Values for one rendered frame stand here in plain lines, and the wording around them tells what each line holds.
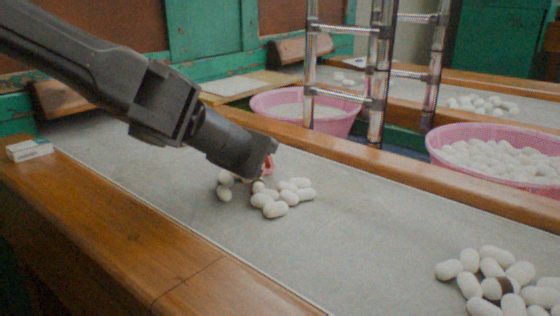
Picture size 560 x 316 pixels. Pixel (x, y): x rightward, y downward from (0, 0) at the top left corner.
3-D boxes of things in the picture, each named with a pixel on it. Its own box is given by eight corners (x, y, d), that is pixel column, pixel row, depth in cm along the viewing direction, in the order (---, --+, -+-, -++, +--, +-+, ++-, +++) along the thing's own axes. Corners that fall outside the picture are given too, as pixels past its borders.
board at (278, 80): (213, 106, 94) (213, 101, 93) (175, 94, 103) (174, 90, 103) (300, 81, 117) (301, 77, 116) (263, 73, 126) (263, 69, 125)
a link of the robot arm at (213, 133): (189, 141, 47) (207, 97, 48) (152, 133, 51) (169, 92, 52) (225, 160, 52) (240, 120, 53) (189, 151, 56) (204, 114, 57)
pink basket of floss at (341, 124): (369, 159, 88) (373, 118, 85) (248, 160, 88) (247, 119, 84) (347, 119, 113) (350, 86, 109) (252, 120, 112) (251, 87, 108)
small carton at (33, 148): (15, 163, 66) (12, 152, 65) (8, 157, 68) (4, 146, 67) (54, 152, 70) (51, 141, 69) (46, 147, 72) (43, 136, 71)
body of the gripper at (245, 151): (229, 125, 63) (198, 104, 57) (279, 142, 57) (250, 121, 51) (211, 162, 62) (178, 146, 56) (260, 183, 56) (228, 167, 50)
